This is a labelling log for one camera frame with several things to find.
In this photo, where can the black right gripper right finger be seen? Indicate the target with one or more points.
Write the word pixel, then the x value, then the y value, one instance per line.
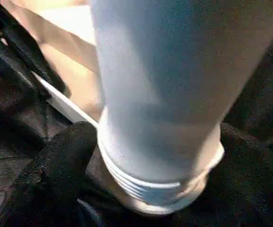
pixel 250 184

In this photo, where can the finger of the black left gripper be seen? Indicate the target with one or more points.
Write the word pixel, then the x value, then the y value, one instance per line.
pixel 30 52
pixel 11 64

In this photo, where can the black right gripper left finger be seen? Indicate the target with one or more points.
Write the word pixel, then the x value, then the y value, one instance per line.
pixel 46 179

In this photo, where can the white plastic table leg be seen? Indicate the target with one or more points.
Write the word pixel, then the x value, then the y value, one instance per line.
pixel 174 85

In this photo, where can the black work mat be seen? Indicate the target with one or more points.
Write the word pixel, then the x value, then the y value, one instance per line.
pixel 9 127

